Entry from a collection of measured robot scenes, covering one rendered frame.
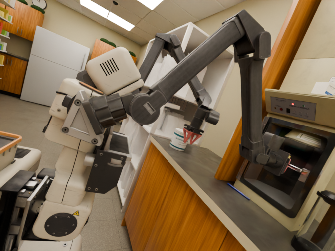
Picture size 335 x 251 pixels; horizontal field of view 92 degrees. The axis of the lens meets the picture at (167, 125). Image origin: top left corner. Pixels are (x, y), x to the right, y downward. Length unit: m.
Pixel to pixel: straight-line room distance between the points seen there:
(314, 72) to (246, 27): 0.57
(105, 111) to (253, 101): 0.45
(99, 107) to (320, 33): 1.06
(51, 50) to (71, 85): 4.65
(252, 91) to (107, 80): 0.46
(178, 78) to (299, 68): 0.76
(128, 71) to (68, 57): 4.60
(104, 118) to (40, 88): 4.86
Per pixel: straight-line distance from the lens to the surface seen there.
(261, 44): 0.57
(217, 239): 0.86
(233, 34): 0.54
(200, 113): 0.87
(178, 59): 0.97
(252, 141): 0.64
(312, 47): 1.13
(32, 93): 5.31
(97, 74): 0.57
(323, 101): 0.88
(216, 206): 0.80
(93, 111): 0.42
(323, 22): 1.19
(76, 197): 0.71
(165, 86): 0.44
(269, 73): 1.08
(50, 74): 5.19
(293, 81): 1.07
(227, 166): 1.07
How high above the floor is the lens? 1.28
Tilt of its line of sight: 9 degrees down
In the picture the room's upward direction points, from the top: 21 degrees clockwise
